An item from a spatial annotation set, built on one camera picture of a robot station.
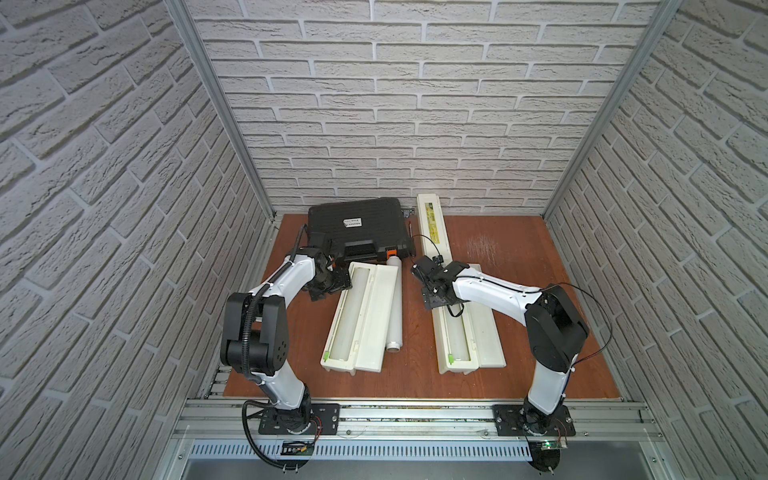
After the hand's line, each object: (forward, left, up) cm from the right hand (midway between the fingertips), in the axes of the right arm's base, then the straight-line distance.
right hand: (450, 295), depth 91 cm
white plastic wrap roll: (-13, +18, -1) cm, 22 cm away
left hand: (+5, +33, +2) cm, 34 cm away
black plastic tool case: (+30, +30, -1) cm, 43 cm away
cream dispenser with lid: (-13, +29, +2) cm, 32 cm away
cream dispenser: (+23, +2, +3) cm, 23 cm away
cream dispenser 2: (-14, -2, +2) cm, 14 cm away
